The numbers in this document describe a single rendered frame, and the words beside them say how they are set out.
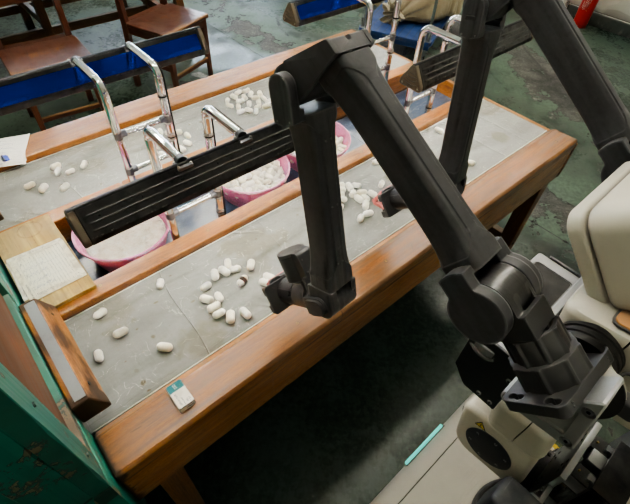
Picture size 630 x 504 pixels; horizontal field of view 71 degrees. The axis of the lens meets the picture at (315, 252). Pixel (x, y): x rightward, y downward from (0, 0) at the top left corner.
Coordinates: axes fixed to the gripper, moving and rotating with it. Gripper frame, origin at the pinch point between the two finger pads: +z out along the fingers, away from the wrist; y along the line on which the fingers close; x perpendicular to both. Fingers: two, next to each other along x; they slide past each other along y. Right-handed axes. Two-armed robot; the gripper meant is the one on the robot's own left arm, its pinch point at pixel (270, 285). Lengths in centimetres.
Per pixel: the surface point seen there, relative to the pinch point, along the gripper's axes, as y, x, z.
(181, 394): 28.1, 9.6, -0.1
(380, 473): -17, 90, 26
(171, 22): -100, -121, 211
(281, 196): -27.9, -12.5, 30.0
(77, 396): 43.6, -1.6, 1.4
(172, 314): 18.9, -0.8, 19.6
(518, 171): -99, 13, -1
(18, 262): 42, -27, 45
